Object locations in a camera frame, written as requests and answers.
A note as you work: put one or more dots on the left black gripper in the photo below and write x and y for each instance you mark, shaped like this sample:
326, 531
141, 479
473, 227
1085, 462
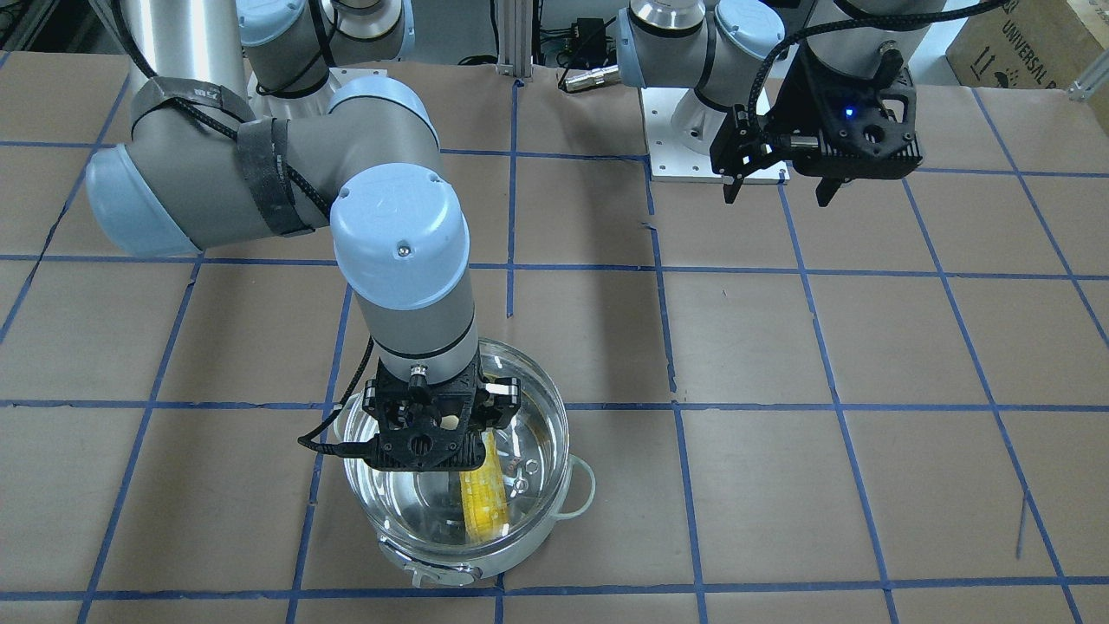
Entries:
794, 100

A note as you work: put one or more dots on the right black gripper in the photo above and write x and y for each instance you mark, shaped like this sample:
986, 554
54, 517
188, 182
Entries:
505, 399

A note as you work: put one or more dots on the yellow corn cob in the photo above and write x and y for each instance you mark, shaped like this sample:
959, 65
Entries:
482, 495

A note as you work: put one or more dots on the glass pot lid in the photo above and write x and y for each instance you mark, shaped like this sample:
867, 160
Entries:
461, 472

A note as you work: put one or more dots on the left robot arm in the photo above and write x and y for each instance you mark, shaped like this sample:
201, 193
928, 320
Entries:
738, 53

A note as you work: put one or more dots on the pale green steel pot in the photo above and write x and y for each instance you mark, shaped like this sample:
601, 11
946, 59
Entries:
456, 528

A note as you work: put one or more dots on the black power adapter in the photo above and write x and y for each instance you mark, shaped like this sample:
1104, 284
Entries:
588, 38

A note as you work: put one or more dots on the aluminium frame post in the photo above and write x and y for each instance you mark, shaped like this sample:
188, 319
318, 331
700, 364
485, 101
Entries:
515, 21

